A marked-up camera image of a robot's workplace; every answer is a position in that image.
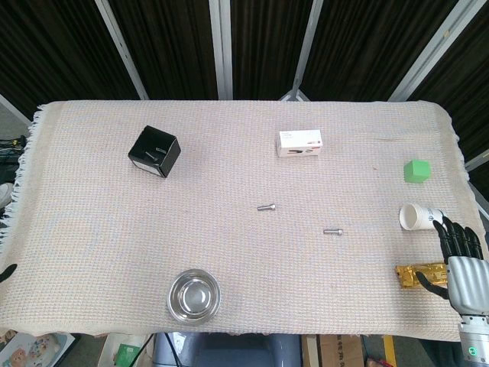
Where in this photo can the black open cardboard box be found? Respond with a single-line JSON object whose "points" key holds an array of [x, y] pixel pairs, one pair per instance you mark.
{"points": [[156, 153]]}

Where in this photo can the gold snack bar wrapper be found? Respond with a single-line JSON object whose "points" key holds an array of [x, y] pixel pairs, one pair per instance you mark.
{"points": [[409, 276]]}

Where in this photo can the colourful printed box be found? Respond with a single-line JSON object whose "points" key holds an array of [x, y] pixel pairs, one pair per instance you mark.
{"points": [[34, 349]]}

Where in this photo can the green cube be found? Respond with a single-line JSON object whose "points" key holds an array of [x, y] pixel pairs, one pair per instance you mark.
{"points": [[417, 172]]}

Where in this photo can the stainless steel bowl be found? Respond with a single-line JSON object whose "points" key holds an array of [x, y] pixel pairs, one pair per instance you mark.
{"points": [[195, 296]]}

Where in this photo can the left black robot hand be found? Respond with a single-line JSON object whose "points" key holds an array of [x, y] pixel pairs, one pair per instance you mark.
{"points": [[7, 273]]}

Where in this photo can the grey robot torso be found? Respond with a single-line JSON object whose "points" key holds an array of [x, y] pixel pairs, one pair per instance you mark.
{"points": [[229, 349]]}

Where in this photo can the grey metal frame bar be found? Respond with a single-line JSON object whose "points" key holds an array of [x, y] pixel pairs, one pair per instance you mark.
{"points": [[477, 160], [13, 109]]}

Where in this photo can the green package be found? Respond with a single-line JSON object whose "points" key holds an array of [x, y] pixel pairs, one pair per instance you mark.
{"points": [[127, 353]]}

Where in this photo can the white stapler box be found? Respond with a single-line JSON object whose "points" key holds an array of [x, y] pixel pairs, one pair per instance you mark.
{"points": [[300, 143]]}

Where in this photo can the beige woven tablecloth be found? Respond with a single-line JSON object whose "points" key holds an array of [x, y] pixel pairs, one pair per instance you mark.
{"points": [[229, 248]]}

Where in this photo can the brown cardboard box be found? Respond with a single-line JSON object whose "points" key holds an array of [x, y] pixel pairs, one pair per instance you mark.
{"points": [[332, 351]]}

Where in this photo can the white paper cup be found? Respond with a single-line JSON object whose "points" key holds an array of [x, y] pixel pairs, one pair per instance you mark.
{"points": [[414, 218]]}

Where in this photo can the grey metal frame post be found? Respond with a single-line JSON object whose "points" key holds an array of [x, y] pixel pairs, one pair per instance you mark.
{"points": [[221, 49], [431, 49], [303, 49], [122, 49]]}

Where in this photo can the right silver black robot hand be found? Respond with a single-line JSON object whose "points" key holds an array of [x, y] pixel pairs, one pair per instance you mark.
{"points": [[468, 279]]}

